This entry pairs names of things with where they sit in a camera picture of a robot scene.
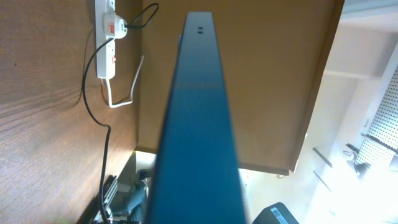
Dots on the white usb charger adapter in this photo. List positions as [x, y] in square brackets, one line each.
[114, 26]

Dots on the brown wooden side panel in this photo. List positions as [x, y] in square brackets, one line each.
[273, 54]

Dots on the white power strip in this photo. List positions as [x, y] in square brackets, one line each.
[105, 58]

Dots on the blue samsung smartphone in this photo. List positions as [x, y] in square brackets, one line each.
[196, 178]

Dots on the black box with label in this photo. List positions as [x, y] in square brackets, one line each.
[277, 213]

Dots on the white perforated metal rack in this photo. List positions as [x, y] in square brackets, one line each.
[376, 147]

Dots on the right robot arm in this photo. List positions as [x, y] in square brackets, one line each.
[115, 206]

